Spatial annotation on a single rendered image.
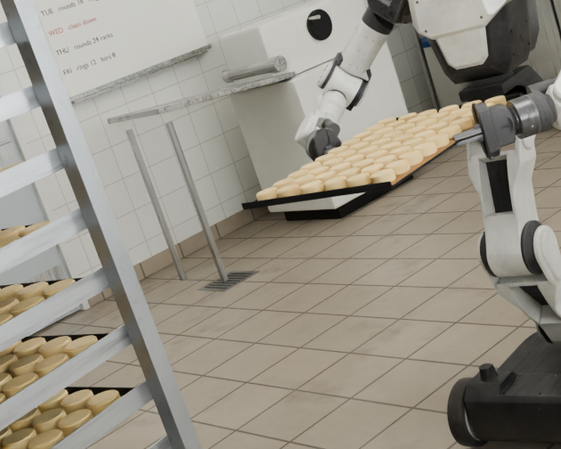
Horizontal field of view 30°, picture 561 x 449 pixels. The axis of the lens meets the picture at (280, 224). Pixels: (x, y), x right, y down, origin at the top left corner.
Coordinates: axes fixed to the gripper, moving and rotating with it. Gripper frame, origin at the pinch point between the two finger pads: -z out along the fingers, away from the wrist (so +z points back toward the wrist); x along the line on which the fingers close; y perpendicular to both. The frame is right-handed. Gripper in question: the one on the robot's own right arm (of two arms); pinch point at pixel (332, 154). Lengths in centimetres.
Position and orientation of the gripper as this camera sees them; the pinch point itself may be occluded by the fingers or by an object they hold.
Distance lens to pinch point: 260.1
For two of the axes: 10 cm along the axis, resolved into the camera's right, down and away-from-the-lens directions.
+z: -1.2, -2.0, 9.7
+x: -3.1, -9.2, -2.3
